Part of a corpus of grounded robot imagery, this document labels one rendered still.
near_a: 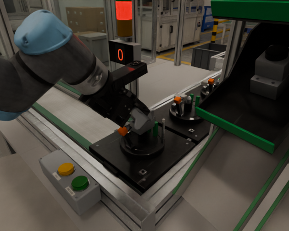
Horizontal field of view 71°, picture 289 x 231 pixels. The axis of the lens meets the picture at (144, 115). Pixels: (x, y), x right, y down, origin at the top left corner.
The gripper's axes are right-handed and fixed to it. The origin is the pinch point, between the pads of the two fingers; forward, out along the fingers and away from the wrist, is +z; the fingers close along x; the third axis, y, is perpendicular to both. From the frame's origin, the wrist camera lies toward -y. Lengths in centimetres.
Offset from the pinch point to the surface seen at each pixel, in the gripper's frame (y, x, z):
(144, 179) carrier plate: 15.1, 10.0, 1.8
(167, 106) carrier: -12.1, -10.0, 24.8
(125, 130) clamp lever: 7.2, 1.0, -4.2
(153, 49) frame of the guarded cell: -70, -82, 72
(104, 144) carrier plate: 13.8, -9.0, 2.9
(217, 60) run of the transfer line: -80, -31, 86
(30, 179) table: 36.2, -24.0, -1.7
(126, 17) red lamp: -23.0, -16.6, -11.4
